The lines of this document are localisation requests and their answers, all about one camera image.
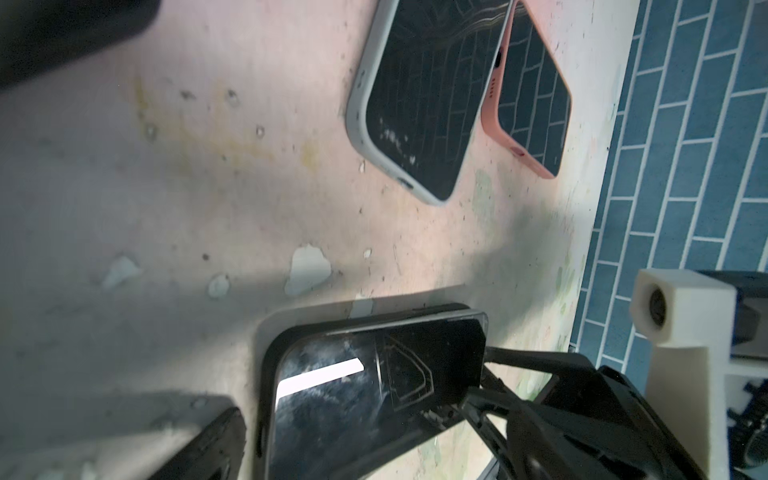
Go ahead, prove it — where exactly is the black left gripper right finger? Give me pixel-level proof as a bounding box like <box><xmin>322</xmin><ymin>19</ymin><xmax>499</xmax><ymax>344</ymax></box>
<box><xmin>506</xmin><ymin>407</ymin><xmax>600</xmax><ymax>479</ymax></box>

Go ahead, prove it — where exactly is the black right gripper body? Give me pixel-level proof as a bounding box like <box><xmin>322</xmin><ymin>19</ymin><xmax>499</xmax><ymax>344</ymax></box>
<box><xmin>459</xmin><ymin>347</ymin><xmax>705</xmax><ymax>479</ymax></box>

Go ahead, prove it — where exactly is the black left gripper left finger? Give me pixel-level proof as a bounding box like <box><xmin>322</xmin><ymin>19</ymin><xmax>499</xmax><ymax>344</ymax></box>
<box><xmin>149</xmin><ymin>407</ymin><xmax>246</xmax><ymax>480</ymax></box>

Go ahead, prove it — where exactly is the black case dual camera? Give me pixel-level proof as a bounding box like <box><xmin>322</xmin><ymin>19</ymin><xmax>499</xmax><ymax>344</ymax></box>
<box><xmin>254</xmin><ymin>302</ymin><xmax>488</xmax><ymax>480</ymax></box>

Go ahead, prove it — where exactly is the black phone face up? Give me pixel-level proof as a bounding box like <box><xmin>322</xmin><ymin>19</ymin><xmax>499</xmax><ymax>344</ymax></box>
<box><xmin>266</xmin><ymin>311</ymin><xmax>488</xmax><ymax>480</ymax></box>

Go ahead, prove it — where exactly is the pink phone case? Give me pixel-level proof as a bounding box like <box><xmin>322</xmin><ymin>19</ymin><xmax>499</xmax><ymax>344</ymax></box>
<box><xmin>481</xmin><ymin>0</ymin><xmax>573</xmax><ymax>180</ymax></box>

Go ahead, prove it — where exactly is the light blue phone case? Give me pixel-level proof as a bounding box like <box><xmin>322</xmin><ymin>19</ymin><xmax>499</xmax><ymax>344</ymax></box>
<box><xmin>346</xmin><ymin>0</ymin><xmax>517</xmax><ymax>207</ymax></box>

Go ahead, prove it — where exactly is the blue phone black screen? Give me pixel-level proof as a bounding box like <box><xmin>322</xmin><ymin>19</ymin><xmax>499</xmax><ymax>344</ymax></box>
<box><xmin>364</xmin><ymin>0</ymin><xmax>512</xmax><ymax>202</ymax></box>

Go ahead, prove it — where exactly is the black phone case left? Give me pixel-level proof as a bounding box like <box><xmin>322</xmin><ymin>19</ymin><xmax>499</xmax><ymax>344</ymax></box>
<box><xmin>1</xmin><ymin>0</ymin><xmax>162</xmax><ymax>90</ymax></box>

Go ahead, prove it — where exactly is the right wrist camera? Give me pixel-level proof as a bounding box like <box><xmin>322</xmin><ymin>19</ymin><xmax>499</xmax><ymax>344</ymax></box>
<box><xmin>630</xmin><ymin>269</ymin><xmax>767</xmax><ymax>479</ymax></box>

